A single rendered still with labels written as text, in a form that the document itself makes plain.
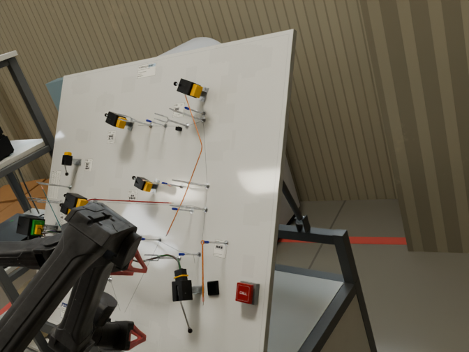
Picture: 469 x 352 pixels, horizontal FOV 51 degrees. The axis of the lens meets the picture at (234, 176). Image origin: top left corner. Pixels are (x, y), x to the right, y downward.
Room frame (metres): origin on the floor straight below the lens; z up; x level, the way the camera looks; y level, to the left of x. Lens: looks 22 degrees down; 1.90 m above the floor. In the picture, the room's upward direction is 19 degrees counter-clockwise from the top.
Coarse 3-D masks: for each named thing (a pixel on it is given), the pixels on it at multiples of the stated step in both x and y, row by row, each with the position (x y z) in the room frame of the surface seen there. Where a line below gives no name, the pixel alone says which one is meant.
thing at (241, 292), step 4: (240, 284) 1.11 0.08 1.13; (244, 284) 1.10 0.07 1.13; (248, 284) 1.10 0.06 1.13; (240, 288) 1.11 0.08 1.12; (244, 288) 1.10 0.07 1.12; (248, 288) 1.09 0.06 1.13; (252, 288) 1.09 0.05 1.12; (236, 292) 1.11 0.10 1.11; (240, 292) 1.10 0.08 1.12; (244, 292) 1.09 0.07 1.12; (248, 292) 1.09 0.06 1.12; (252, 292) 1.09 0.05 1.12; (236, 296) 1.11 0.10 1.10; (240, 296) 1.10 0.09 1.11; (244, 296) 1.09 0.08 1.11; (248, 296) 1.08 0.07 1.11; (252, 296) 1.08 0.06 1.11; (236, 300) 1.10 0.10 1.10; (240, 300) 1.09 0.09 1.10; (244, 300) 1.08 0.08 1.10; (248, 300) 1.07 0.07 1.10
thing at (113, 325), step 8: (104, 328) 0.97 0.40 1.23; (112, 328) 0.98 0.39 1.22; (120, 328) 1.00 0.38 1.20; (128, 328) 0.98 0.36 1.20; (104, 336) 0.96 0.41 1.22; (112, 336) 0.97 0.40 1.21; (120, 336) 0.98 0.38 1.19; (96, 344) 0.95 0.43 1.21; (104, 344) 0.96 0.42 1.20; (112, 344) 0.97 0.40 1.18; (120, 344) 0.97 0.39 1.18; (128, 344) 0.96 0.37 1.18
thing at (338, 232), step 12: (288, 228) 1.55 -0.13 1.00; (300, 228) 1.51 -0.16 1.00; (312, 228) 1.49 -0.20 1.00; (324, 228) 1.47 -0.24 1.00; (300, 240) 1.50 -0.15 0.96; (312, 240) 1.47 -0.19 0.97; (324, 240) 1.43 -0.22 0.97; (336, 240) 1.40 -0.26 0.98; (348, 240) 1.40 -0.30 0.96; (348, 252) 1.39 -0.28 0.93; (348, 264) 1.38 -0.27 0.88; (348, 276) 1.39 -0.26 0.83
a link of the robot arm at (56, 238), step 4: (64, 224) 1.17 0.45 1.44; (64, 228) 1.14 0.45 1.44; (52, 236) 1.08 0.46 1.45; (56, 236) 1.07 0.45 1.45; (60, 236) 1.07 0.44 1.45; (44, 240) 1.07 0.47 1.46; (48, 240) 1.06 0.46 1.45; (52, 240) 1.06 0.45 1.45; (56, 240) 1.05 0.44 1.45; (44, 244) 1.05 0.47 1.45; (48, 244) 1.04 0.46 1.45; (52, 244) 1.05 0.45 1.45
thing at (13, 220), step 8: (16, 216) 2.28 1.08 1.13; (24, 216) 2.24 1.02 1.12; (32, 216) 2.20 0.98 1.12; (0, 224) 2.24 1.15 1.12; (8, 224) 2.20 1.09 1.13; (16, 224) 2.16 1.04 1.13; (0, 232) 2.13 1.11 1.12; (8, 232) 2.10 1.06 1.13; (0, 240) 2.03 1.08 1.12; (8, 240) 2.00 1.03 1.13; (16, 240) 1.97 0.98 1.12
